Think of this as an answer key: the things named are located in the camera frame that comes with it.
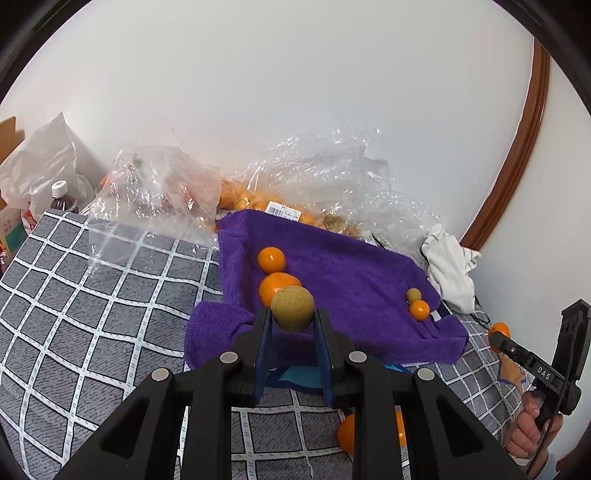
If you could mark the white paper carton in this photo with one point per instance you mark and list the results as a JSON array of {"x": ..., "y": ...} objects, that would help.
[{"x": 11, "y": 230}]

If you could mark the flat clear plastic bag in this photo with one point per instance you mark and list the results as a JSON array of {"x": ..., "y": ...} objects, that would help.
[{"x": 138, "y": 240}]

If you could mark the orange tangerine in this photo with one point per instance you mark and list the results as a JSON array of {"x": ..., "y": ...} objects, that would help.
[
  {"x": 277, "y": 286},
  {"x": 501, "y": 330},
  {"x": 346, "y": 434},
  {"x": 419, "y": 310},
  {"x": 271, "y": 259}
]

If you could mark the large clear plastic bag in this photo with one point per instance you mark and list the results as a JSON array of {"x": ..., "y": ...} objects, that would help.
[{"x": 323, "y": 175}]

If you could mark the grey checked blanket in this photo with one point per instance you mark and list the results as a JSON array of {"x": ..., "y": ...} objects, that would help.
[{"x": 92, "y": 323}]

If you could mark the person's right hand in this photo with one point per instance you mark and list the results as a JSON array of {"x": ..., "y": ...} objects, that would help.
[{"x": 526, "y": 434}]

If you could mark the white crumpled cloth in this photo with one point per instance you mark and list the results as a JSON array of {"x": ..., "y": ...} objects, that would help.
[{"x": 450, "y": 267}]

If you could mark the pile of bagged oranges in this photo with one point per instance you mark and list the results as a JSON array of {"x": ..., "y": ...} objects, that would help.
[{"x": 235, "y": 198}]

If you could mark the crumpled clear plastic bag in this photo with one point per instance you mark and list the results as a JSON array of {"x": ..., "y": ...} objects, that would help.
[{"x": 152, "y": 175}]

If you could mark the white plastic bag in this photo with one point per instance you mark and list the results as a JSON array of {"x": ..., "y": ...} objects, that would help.
[{"x": 41, "y": 157}]

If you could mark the brown wooden door frame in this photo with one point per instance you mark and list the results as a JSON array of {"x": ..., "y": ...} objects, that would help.
[{"x": 521, "y": 152}]

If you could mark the red and white packet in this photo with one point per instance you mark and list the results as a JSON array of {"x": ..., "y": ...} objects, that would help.
[{"x": 28, "y": 219}]

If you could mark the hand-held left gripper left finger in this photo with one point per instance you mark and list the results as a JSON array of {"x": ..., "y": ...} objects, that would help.
[{"x": 263, "y": 350}]

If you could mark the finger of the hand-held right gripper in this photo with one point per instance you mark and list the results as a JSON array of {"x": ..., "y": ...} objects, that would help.
[
  {"x": 510, "y": 348},
  {"x": 575, "y": 332}
]

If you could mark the purple towel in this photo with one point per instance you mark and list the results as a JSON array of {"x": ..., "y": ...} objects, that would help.
[{"x": 351, "y": 277}]

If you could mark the dark drink bottle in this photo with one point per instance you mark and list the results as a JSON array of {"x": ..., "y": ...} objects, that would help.
[{"x": 62, "y": 203}]

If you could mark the person's right forearm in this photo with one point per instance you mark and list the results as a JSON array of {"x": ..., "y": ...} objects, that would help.
[{"x": 551, "y": 467}]

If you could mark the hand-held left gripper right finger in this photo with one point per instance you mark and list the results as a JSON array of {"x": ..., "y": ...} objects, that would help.
[{"x": 323, "y": 355}]

